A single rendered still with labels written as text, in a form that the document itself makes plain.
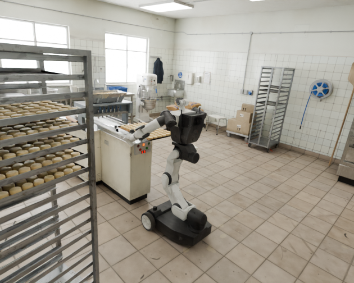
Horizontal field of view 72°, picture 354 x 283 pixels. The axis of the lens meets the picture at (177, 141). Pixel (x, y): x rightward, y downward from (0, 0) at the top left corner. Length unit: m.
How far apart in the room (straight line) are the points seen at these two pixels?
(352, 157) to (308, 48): 2.47
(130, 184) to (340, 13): 4.98
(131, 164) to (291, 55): 4.48
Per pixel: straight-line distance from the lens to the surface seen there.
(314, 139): 6.13
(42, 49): 1.28
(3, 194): 1.43
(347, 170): 5.05
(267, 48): 6.48
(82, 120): 3.41
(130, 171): 3.02
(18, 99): 1.28
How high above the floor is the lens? 1.81
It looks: 18 degrees down
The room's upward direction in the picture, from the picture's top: 4 degrees clockwise
